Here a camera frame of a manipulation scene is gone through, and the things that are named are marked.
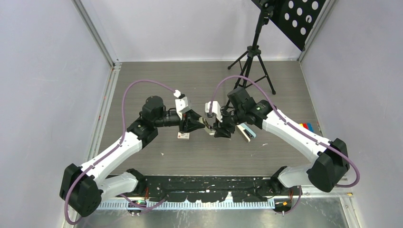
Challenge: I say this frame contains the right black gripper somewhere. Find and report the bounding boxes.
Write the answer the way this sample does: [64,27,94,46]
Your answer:
[213,107,246,138]

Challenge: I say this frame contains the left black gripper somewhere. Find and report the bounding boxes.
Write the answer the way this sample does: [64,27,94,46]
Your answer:
[154,109,205,134]

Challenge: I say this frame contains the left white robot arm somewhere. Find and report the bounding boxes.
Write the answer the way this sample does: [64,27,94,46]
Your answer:
[60,95,205,217]

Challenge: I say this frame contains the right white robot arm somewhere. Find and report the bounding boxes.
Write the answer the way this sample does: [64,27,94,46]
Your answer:
[205,87,350,195]

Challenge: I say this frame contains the white staple box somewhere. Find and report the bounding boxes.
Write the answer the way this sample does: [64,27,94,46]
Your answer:
[177,132,190,140]

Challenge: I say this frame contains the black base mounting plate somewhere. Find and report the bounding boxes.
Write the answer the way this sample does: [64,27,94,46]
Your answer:
[116,175,303,204]

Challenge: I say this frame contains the black tripod stand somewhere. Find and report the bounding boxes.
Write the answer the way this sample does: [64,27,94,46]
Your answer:
[227,0,277,95]

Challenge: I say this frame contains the colourful block toy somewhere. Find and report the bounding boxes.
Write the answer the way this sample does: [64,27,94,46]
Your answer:
[299,123,314,132]

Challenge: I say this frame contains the black perforated panel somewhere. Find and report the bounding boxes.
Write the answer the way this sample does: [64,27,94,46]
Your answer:
[252,0,325,51]

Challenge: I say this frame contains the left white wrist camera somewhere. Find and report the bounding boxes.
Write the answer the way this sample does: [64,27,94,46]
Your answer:
[173,90,192,120]

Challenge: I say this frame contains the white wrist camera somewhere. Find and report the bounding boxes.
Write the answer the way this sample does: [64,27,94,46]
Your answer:
[173,90,192,120]
[204,101,222,123]

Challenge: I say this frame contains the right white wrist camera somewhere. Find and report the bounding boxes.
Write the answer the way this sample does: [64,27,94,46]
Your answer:
[204,101,222,123]

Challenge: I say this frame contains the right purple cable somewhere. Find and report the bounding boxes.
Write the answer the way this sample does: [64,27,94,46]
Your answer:
[209,75,361,188]

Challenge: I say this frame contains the purple cable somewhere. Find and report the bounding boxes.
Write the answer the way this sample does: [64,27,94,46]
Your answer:
[209,75,361,188]
[64,79,177,225]

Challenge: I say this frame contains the aluminium frame rail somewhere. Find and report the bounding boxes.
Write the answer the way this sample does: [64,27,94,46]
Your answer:
[71,0,122,70]

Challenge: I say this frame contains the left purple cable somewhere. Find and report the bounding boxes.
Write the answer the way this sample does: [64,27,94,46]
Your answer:
[64,79,177,225]

